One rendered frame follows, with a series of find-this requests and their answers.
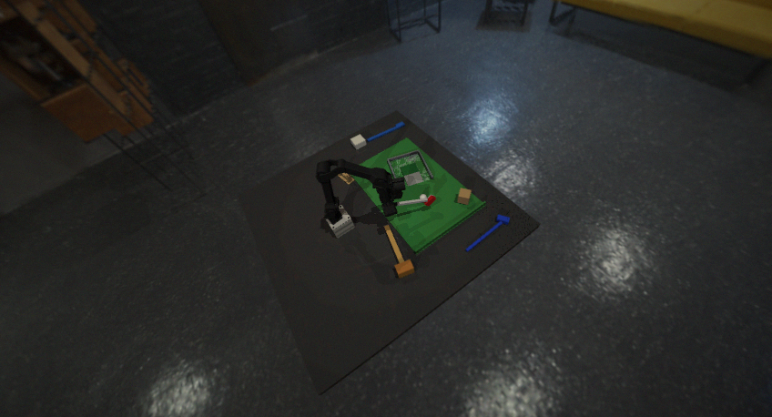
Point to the brown cube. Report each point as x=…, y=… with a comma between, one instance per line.
x=464, y=196

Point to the green flat mat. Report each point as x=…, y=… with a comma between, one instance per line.
x=418, y=223

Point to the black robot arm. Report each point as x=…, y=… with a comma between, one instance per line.
x=379, y=177

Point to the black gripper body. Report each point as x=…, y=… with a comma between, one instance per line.
x=389, y=209

